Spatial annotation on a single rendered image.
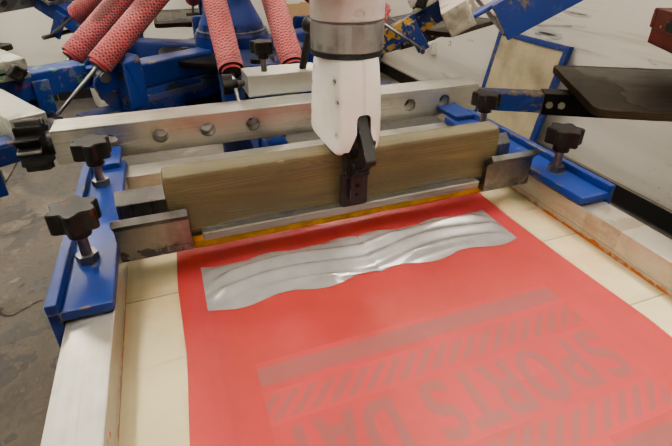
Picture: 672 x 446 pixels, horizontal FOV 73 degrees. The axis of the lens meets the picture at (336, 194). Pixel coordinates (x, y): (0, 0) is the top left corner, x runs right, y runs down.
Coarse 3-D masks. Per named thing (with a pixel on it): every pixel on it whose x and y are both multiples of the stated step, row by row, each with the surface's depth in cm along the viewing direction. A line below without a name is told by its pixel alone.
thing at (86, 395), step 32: (416, 128) 76; (192, 160) 65; (544, 192) 59; (576, 224) 55; (608, 224) 51; (640, 224) 50; (640, 256) 48; (96, 320) 38; (64, 352) 35; (96, 352) 35; (64, 384) 32; (96, 384) 32; (64, 416) 30; (96, 416) 30
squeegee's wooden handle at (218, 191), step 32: (448, 128) 57; (480, 128) 57; (224, 160) 49; (256, 160) 49; (288, 160) 49; (320, 160) 50; (352, 160) 52; (384, 160) 53; (416, 160) 55; (448, 160) 57; (480, 160) 59; (192, 192) 47; (224, 192) 48; (256, 192) 50; (288, 192) 51; (320, 192) 52; (384, 192) 56; (192, 224) 49
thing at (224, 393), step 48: (240, 240) 54; (288, 240) 54; (192, 288) 46; (336, 288) 46; (384, 288) 46; (192, 336) 41; (240, 336) 41; (288, 336) 41; (336, 336) 41; (192, 384) 36; (240, 384) 36; (192, 432) 33; (240, 432) 33
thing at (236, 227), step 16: (400, 192) 56; (416, 192) 56; (432, 192) 57; (448, 192) 57; (304, 208) 52; (320, 208) 52; (336, 208) 53; (352, 208) 53; (368, 208) 54; (224, 224) 50; (240, 224) 50; (256, 224) 50; (272, 224) 51
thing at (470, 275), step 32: (352, 224) 57; (384, 224) 57; (416, 224) 57; (512, 224) 57; (448, 256) 51; (480, 256) 51; (512, 256) 51; (544, 256) 51; (416, 288) 46; (448, 288) 46; (480, 288) 46; (512, 288) 46; (576, 288) 46; (608, 320) 43; (640, 320) 43; (640, 352) 39
